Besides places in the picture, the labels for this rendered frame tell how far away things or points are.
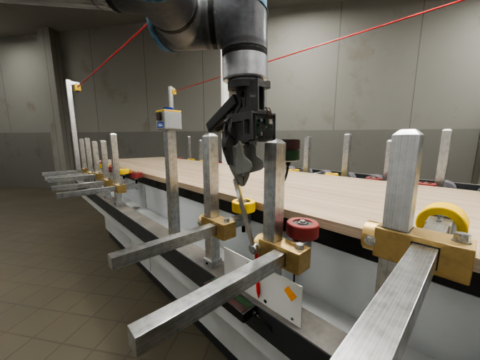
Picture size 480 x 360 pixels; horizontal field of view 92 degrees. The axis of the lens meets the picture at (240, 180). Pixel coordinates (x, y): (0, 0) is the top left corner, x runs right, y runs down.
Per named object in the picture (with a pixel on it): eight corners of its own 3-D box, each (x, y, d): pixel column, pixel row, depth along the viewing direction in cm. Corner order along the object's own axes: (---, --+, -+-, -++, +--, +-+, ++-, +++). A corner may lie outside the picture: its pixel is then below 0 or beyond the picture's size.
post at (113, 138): (117, 209, 147) (110, 133, 139) (115, 208, 149) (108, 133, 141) (123, 208, 149) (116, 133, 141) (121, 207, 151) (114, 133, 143)
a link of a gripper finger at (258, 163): (258, 188, 47) (257, 143, 46) (238, 185, 52) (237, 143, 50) (268, 186, 49) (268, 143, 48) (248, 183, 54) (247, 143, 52)
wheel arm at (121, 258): (113, 275, 50) (111, 256, 49) (108, 268, 53) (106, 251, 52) (251, 225, 80) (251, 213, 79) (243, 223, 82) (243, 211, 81)
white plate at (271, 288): (299, 328, 50) (301, 287, 49) (223, 278, 69) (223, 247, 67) (301, 327, 51) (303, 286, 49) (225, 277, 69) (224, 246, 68)
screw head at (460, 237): (471, 246, 30) (473, 237, 30) (450, 241, 32) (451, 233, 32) (472, 241, 32) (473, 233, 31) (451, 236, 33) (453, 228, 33)
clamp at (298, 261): (298, 276, 49) (298, 254, 48) (252, 254, 59) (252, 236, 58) (311, 266, 53) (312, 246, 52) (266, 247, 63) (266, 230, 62)
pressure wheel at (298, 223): (306, 275, 54) (308, 228, 52) (278, 262, 60) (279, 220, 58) (322, 263, 59) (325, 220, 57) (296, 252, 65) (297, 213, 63)
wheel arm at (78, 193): (57, 201, 122) (56, 193, 121) (56, 199, 124) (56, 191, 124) (141, 188, 151) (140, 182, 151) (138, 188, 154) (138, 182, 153)
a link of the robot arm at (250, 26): (219, 5, 49) (266, 2, 48) (221, 67, 51) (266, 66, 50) (211, -28, 40) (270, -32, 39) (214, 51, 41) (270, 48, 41)
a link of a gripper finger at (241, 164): (248, 191, 45) (246, 143, 44) (228, 187, 49) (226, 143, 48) (258, 188, 47) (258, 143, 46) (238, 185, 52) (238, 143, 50)
